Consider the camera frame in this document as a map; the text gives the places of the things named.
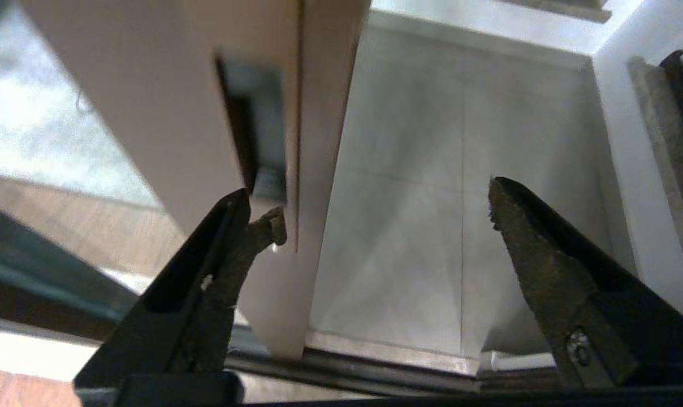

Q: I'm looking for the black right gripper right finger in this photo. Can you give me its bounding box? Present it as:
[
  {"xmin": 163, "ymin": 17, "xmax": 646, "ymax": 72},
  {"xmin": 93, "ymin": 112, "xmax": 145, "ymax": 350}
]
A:
[{"xmin": 487, "ymin": 176, "xmax": 683, "ymax": 391}]

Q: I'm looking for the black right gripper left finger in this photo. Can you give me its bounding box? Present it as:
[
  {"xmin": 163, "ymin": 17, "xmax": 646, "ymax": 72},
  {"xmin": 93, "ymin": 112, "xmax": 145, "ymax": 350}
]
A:
[{"xmin": 73, "ymin": 188, "xmax": 288, "ymax": 391}]

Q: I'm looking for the brown framed sliding glass door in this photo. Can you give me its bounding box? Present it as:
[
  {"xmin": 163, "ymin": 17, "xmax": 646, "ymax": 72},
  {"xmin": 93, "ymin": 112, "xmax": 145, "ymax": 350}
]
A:
[{"xmin": 0, "ymin": 0, "xmax": 371, "ymax": 362}]

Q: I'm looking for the short dark stone window sill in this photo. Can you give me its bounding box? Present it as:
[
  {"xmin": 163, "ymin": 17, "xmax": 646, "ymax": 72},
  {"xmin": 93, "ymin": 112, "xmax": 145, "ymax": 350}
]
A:
[{"xmin": 627, "ymin": 54, "xmax": 683, "ymax": 283}]

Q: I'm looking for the metal floor door track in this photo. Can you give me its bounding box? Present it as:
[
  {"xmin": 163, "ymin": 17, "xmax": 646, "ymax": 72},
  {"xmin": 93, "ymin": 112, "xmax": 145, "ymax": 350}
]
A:
[{"xmin": 223, "ymin": 331, "xmax": 563, "ymax": 396}]

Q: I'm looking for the long dark stone window sill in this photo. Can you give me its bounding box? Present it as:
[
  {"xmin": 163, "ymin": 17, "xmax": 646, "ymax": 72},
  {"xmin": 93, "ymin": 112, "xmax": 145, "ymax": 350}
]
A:
[{"xmin": 497, "ymin": 0, "xmax": 613, "ymax": 24}]

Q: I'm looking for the recessed door handle plate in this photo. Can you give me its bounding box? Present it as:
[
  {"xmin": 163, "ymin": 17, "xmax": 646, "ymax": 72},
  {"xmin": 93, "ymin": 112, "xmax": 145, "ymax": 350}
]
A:
[{"xmin": 214, "ymin": 54, "xmax": 290, "ymax": 205}]

